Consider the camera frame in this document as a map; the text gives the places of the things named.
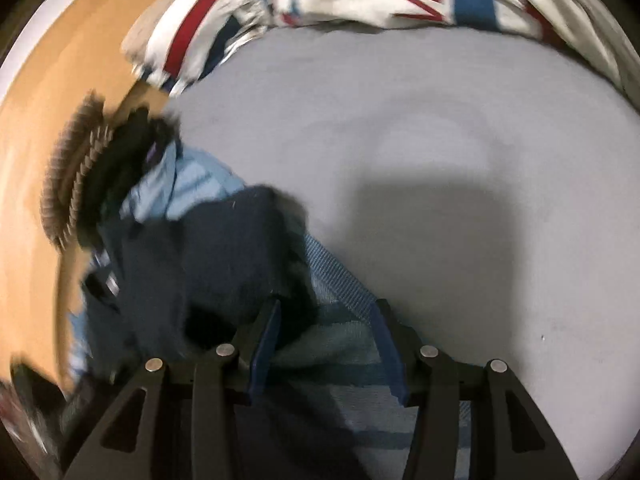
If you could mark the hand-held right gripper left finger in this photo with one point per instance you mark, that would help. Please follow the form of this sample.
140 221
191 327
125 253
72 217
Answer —
262 350

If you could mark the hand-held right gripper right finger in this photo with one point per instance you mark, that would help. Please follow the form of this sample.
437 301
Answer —
390 350

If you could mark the navy button cardigan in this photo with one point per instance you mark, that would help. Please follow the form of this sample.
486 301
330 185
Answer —
220 250

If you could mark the blue striped bed sheet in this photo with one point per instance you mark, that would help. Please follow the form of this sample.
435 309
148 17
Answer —
330 360

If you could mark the black folded garment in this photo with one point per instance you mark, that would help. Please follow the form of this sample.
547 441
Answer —
125 160

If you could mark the brown striped folded garment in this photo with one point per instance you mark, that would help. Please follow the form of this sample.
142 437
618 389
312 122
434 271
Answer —
70 175

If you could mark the wooden headboard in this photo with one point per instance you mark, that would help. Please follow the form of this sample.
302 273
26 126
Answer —
45 110

